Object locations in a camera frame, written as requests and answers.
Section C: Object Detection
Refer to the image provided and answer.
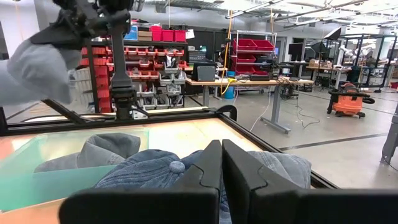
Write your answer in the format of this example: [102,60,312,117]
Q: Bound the yellow hanging cord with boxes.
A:
[220,9,234,96]

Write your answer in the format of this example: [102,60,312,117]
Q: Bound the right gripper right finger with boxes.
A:
[223,139,398,224]

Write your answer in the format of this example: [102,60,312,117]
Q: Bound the black monitor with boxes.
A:
[287,42,305,62]

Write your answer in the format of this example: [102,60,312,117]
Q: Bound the black studio softbox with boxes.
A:
[323,26,343,41]

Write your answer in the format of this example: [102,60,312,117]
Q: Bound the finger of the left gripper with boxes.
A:
[29,23,81,50]

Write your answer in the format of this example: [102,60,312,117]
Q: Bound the black background rig frame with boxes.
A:
[337,32,398,93]

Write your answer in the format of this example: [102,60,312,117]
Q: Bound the black edge clip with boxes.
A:
[216,105,239,122]

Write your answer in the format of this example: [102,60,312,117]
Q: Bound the teal translucent plastic bin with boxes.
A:
[0,127,150,212]

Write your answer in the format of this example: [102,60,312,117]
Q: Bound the large red storage bin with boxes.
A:
[236,63,271,76]
[252,39,276,52]
[232,39,259,52]
[236,53,257,64]

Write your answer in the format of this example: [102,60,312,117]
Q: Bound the dark blue denim cap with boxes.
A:
[93,149,233,224]

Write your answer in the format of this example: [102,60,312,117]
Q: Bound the cardboard box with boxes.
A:
[137,30,153,42]

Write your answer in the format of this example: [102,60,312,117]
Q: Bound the wooden desk gray legs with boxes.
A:
[185,77,315,135]

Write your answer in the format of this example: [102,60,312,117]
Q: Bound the orange shop vacuum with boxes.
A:
[326,82,376,119]

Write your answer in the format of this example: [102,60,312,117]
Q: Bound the blue box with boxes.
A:
[126,25,139,41]

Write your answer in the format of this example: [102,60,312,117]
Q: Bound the small red storage bin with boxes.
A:
[161,29,175,43]
[150,26,163,42]
[174,29,187,43]

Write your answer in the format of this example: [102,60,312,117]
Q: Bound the gray metal post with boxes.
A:
[379,105,398,166]

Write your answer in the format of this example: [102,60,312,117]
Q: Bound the black gray equipment case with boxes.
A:
[191,62,218,82]

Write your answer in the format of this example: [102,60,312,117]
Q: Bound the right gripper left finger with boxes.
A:
[59,139,223,224]

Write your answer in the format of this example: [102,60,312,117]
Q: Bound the black aluminium rig frame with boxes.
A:
[0,99,340,190]

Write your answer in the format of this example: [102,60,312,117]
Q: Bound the blue bucket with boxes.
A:
[223,86,236,100]

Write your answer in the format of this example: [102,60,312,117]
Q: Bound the chrome wire rack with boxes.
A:
[230,29,278,78]

